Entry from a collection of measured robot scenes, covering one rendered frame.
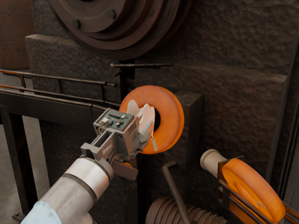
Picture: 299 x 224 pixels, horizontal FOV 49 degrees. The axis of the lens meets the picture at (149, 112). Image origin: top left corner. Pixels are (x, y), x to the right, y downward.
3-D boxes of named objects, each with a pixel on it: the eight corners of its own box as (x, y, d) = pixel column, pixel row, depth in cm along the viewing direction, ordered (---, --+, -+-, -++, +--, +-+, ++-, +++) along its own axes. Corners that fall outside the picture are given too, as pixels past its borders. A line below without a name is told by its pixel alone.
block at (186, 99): (177, 154, 109) (180, 86, 99) (200, 161, 106) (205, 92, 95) (162, 170, 101) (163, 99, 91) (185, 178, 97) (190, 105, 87)
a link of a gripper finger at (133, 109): (149, 90, 71) (126, 116, 65) (152, 110, 75) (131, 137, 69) (137, 86, 72) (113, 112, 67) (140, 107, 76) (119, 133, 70)
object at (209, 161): (218, 166, 90) (218, 146, 88) (239, 182, 83) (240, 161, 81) (199, 171, 88) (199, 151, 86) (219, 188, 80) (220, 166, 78)
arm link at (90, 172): (101, 208, 58) (66, 192, 62) (115, 188, 61) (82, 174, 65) (90, 182, 53) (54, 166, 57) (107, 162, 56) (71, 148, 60)
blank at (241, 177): (255, 200, 80) (245, 210, 79) (221, 151, 77) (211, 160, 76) (299, 226, 65) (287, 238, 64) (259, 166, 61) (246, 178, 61)
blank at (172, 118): (116, 99, 80) (109, 98, 77) (172, 76, 74) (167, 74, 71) (134, 160, 78) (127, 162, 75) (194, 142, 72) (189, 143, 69)
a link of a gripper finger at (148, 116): (161, 92, 70) (139, 120, 64) (164, 113, 73) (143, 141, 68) (149, 89, 71) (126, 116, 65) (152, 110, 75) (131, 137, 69)
